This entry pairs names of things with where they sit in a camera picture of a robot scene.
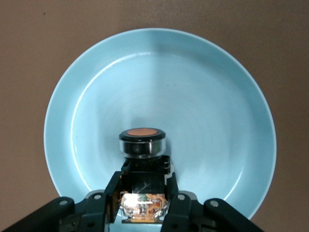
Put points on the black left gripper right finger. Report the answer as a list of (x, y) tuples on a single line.
[(188, 215)]

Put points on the orange push-button switch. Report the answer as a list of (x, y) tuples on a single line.
[(142, 145)]

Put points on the light blue round plate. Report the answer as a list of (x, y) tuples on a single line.
[(193, 96)]

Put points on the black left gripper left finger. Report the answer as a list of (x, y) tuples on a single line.
[(91, 212)]

